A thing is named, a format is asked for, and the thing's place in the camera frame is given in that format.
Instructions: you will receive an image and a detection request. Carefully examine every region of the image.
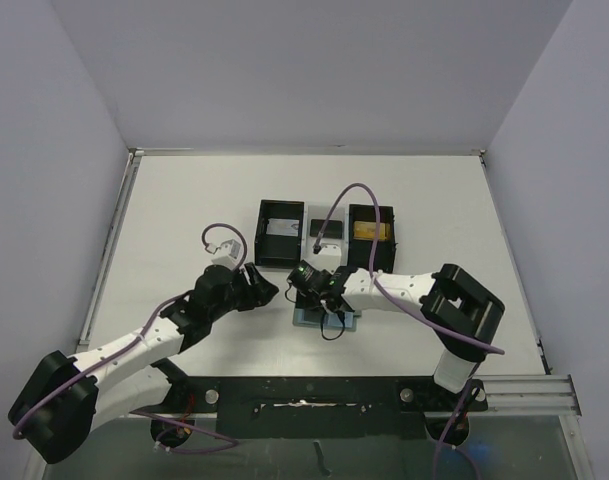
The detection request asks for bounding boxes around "black card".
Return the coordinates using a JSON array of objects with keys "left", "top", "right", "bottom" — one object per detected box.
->
[{"left": 309, "top": 219, "right": 344, "bottom": 240}]

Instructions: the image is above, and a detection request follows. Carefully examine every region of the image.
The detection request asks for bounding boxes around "aluminium front rail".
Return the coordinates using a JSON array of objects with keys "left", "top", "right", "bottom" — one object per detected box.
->
[{"left": 42, "top": 372, "right": 583, "bottom": 419}]

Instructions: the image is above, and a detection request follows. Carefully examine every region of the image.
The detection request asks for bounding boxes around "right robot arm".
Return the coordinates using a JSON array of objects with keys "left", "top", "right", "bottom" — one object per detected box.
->
[{"left": 287, "top": 261, "right": 505, "bottom": 394}]

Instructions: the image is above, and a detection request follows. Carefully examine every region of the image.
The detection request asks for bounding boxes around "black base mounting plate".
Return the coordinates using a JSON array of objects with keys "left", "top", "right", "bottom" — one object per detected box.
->
[{"left": 144, "top": 376, "right": 459, "bottom": 440}]

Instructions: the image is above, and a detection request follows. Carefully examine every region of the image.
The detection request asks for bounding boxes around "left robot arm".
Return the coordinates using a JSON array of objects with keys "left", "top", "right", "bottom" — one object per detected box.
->
[{"left": 8, "top": 263, "right": 279, "bottom": 464}]

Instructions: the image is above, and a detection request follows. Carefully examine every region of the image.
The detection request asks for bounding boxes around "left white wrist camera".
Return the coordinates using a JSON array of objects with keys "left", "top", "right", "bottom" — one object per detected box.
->
[{"left": 205, "top": 239, "right": 246, "bottom": 270}]

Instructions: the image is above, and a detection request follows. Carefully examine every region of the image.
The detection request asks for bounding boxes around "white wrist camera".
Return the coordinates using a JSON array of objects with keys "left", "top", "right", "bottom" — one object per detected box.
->
[
  {"left": 312, "top": 244, "right": 342, "bottom": 272},
  {"left": 205, "top": 239, "right": 246, "bottom": 270}
]

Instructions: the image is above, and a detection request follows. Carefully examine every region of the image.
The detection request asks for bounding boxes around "black bin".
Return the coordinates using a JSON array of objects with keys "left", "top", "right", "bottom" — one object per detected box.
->
[
  {"left": 254, "top": 199, "right": 305, "bottom": 269},
  {"left": 346, "top": 201, "right": 401, "bottom": 274}
]

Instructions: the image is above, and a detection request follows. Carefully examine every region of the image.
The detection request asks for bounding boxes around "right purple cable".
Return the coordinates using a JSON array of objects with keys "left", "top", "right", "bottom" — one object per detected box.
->
[{"left": 312, "top": 183, "right": 505, "bottom": 355}]

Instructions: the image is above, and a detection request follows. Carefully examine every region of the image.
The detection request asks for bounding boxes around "green leather card holder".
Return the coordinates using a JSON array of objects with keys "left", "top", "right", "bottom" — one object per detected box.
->
[{"left": 293, "top": 302, "right": 362, "bottom": 331}]

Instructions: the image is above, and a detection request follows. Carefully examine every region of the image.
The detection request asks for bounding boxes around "black right bin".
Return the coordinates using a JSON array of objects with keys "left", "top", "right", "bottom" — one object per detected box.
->
[{"left": 346, "top": 201, "right": 401, "bottom": 274}]

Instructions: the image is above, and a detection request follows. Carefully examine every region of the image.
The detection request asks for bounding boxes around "silver blue card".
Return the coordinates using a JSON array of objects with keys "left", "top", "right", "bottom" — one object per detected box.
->
[{"left": 266, "top": 218, "right": 300, "bottom": 238}]

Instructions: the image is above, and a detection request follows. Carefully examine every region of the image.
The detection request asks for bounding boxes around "white middle bin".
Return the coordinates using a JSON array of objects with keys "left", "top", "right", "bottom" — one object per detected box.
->
[{"left": 300, "top": 202, "right": 349, "bottom": 273}]

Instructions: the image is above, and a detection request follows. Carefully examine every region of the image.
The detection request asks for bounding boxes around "black left bin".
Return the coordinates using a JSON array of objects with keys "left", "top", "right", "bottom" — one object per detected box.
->
[{"left": 254, "top": 199, "right": 305, "bottom": 269}]

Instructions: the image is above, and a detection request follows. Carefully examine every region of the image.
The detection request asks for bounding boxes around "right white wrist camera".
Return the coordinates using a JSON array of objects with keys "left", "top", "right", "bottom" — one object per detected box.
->
[{"left": 312, "top": 244, "right": 342, "bottom": 272}]

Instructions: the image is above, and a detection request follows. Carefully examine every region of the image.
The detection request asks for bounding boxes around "gold card in bin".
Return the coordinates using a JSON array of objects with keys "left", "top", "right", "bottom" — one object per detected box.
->
[{"left": 353, "top": 221, "right": 393, "bottom": 242}]

